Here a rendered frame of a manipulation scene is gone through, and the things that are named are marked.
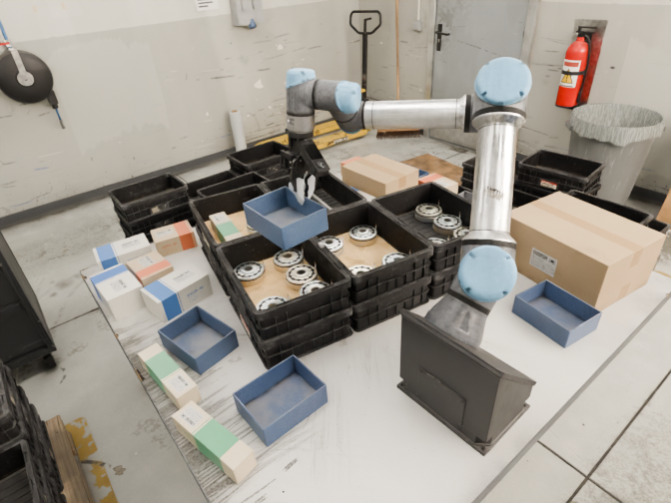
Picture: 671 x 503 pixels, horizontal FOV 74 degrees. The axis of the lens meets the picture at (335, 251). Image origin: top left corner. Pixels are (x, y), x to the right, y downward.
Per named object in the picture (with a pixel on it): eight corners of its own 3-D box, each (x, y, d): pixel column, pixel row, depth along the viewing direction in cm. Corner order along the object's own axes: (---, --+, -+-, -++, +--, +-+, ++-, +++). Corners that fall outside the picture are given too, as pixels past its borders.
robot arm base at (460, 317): (488, 354, 112) (508, 320, 112) (456, 340, 103) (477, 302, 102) (445, 326, 124) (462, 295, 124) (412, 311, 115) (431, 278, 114)
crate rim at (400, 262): (435, 253, 141) (436, 248, 140) (353, 285, 130) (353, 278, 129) (368, 205, 171) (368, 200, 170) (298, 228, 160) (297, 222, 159)
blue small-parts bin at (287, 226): (329, 229, 125) (327, 207, 122) (285, 251, 118) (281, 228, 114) (288, 206, 139) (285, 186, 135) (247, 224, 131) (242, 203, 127)
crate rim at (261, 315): (353, 285, 130) (353, 278, 129) (257, 322, 119) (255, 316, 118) (298, 228, 160) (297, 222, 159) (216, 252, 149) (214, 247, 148)
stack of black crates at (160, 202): (186, 231, 317) (169, 172, 293) (204, 247, 297) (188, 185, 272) (129, 251, 297) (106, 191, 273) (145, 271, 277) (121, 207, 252)
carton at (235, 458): (257, 464, 108) (253, 450, 104) (238, 484, 104) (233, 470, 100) (196, 414, 121) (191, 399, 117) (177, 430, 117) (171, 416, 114)
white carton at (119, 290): (97, 295, 167) (88, 276, 162) (129, 281, 174) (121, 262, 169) (116, 321, 155) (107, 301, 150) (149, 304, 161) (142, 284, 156)
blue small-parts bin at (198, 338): (163, 346, 143) (157, 330, 139) (201, 320, 152) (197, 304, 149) (200, 375, 132) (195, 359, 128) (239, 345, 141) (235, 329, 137)
